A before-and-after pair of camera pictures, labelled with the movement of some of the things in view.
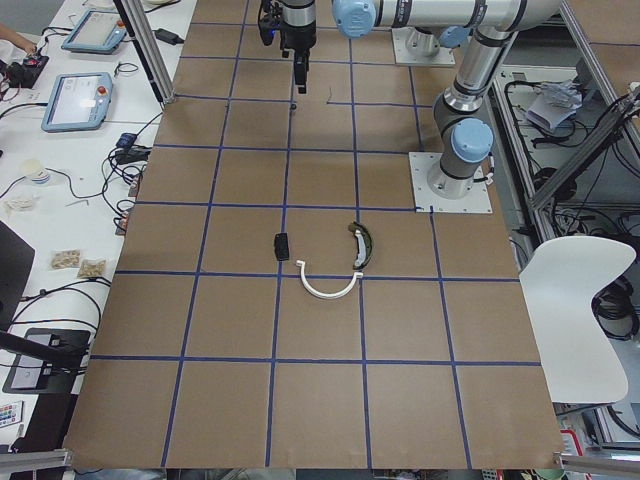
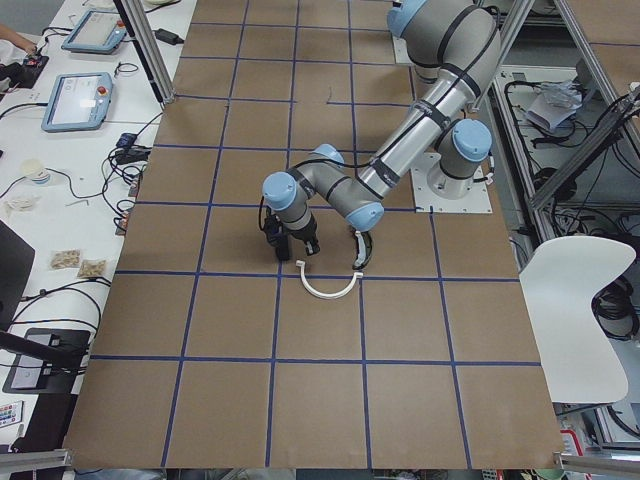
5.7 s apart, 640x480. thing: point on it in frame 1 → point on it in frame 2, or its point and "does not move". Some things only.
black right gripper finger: x=301 y=68 → x=282 y=248
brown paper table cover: x=278 y=305 does not move
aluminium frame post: x=149 y=49 does not move
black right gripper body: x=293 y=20 → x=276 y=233
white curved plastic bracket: x=325 y=295 does not move
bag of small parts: x=65 y=258 does not move
